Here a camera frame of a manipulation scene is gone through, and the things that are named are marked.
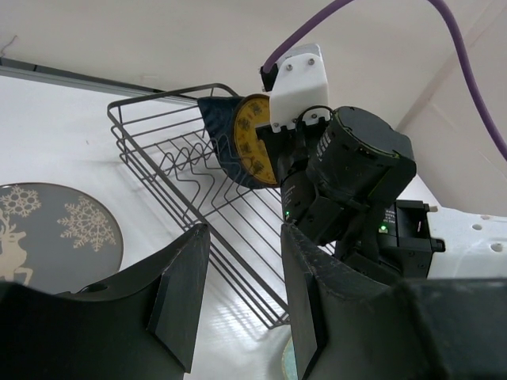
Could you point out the grey snowflake reindeer plate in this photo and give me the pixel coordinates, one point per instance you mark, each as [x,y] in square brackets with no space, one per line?
[56,238]

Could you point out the pale green rectangular plate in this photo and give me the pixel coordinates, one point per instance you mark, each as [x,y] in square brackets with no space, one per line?
[288,364]

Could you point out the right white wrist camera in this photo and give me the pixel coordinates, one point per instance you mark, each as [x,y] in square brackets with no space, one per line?
[298,88]

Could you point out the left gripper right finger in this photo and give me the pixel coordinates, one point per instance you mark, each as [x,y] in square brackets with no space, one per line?
[347,326]

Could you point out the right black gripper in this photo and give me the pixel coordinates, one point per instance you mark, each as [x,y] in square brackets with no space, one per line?
[338,176]

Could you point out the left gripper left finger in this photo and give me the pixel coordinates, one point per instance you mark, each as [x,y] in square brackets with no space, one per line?
[140,323]

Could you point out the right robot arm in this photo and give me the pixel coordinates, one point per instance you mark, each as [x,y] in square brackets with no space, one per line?
[420,241]

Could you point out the dark blue leaf plate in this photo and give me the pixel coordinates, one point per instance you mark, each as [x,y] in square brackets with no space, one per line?
[218,117]

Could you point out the yellow patterned round plate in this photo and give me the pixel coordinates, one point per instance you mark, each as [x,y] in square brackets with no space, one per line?
[252,112]

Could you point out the grey wire dish rack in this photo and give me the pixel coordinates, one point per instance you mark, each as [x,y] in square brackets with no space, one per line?
[162,139]

